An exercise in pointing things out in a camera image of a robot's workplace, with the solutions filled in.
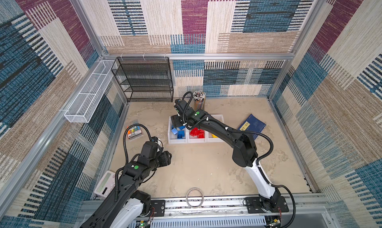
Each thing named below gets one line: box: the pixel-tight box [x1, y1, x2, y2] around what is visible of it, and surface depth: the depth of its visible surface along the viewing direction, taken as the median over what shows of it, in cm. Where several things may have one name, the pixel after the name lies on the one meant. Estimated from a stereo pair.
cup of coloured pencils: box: [192, 89, 206, 112], surface depth 101 cm
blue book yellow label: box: [237, 113, 267, 134], surface depth 104 cm
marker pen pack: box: [126, 125, 142, 141], surface depth 101 cm
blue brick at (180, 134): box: [177, 130, 185, 139], surface depth 98 cm
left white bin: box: [167, 115, 189, 144], surface depth 96 cm
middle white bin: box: [185, 128, 209, 144], surface depth 95 cm
